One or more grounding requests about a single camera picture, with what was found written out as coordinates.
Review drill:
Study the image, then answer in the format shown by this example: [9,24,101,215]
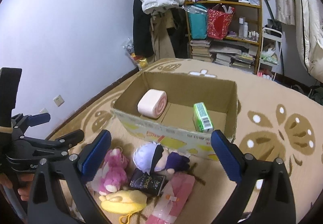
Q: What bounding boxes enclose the pink bear plush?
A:
[86,147,129,196]

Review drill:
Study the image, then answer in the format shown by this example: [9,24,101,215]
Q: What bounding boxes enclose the yellow dog plush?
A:
[99,190,148,223]

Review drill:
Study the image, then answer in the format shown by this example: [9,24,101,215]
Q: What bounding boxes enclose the white-haired doll plush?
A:
[132,142,190,175]

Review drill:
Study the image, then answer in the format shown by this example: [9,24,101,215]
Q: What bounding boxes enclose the pink swiss roll plush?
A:
[137,89,168,119]

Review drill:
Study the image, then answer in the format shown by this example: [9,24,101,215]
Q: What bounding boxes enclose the black face tissue pack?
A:
[129,168,166,196]

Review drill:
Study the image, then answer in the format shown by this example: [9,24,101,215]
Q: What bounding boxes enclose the pink cloth pack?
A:
[146,173,195,224]

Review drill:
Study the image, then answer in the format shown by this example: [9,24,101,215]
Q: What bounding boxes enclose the green tissue pack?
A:
[193,102,214,133]

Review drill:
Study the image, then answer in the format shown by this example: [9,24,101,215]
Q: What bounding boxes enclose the person's left hand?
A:
[0,173,34,202]

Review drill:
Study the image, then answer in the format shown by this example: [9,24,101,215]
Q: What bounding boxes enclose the beige patterned carpet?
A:
[45,58,323,224]

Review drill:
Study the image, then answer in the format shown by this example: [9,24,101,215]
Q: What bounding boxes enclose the plastic bag of toys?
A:
[122,38,148,70]

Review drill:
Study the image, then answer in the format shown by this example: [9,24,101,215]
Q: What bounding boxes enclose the open cardboard box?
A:
[113,71,238,161]

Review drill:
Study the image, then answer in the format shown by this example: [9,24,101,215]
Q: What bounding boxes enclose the black hanging coat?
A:
[132,0,154,58]

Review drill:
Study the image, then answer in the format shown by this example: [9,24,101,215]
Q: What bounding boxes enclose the beige trench coat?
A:
[151,10,175,62]

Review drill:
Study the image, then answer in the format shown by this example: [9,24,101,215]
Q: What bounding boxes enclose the pile of books right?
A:
[208,41,256,74]

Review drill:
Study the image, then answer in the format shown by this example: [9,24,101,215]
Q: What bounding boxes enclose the stack of books left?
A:
[189,40,212,62]

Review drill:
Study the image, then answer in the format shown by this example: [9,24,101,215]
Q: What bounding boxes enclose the white rolling cart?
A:
[257,21,282,81]

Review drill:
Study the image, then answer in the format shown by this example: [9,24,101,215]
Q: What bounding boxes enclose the teal bag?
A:
[182,4,208,40]

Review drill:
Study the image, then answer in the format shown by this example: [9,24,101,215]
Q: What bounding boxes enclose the wooden bookshelf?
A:
[185,0,262,74]

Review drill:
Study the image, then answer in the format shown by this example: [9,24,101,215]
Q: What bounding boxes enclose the red patterned bag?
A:
[207,4,235,40]

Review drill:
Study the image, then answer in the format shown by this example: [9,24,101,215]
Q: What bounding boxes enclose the cream folded duvet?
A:
[295,0,322,82]

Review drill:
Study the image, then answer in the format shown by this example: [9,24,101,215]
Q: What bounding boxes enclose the lower wall socket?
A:
[39,108,48,114]

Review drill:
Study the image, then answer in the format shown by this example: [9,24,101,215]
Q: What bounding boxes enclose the wall socket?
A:
[39,108,48,114]
[53,95,65,107]

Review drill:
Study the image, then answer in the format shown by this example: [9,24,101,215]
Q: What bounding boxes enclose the upper wall socket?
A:
[53,95,65,107]

